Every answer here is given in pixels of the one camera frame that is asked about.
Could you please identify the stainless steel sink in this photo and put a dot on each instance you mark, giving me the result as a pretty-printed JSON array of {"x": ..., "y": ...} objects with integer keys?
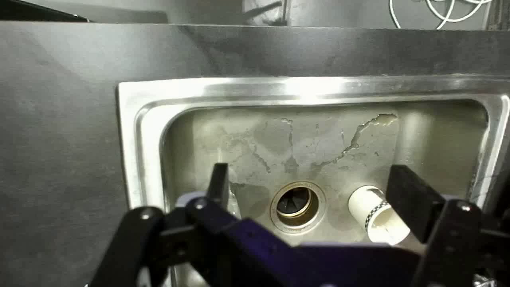
[{"x": 318, "y": 139}]

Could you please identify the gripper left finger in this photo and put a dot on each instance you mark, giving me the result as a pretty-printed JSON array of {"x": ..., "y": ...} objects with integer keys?
[{"x": 207, "y": 231}]

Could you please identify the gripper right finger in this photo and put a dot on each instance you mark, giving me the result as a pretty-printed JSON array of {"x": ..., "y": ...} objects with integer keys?
[{"x": 446, "y": 227}]

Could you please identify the pale lilac lid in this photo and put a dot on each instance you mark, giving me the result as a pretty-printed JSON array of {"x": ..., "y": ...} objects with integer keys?
[{"x": 187, "y": 198}]

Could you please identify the white paper cup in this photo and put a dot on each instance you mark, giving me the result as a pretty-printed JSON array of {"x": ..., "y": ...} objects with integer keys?
[{"x": 376, "y": 215}]

